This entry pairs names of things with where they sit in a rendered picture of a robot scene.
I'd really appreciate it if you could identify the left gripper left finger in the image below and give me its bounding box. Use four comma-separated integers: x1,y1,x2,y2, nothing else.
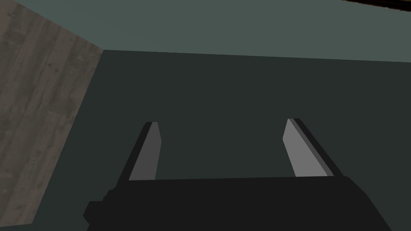
118,121,162,185

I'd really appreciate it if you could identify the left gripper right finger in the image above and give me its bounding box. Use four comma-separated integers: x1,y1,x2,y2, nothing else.
282,118,344,178

